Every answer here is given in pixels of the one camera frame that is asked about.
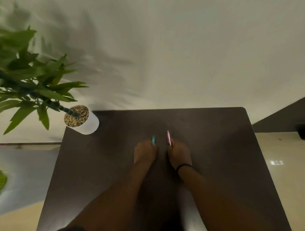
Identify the dark brown table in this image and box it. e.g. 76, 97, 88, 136
36, 107, 292, 231

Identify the person's left hand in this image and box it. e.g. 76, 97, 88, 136
134, 140, 159, 165

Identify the black wristband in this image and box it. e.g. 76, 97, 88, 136
176, 163, 192, 172

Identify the person's left forearm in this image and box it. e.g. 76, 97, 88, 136
57, 163, 153, 231

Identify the person's right forearm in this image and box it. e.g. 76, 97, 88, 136
177, 165, 274, 231

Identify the white plant pot with pebbles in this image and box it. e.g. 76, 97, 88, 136
64, 105, 99, 135

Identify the green leafy plant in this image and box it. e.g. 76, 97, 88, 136
0, 26, 90, 135

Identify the person's right hand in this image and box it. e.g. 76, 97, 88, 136
166, 139, 192, 170

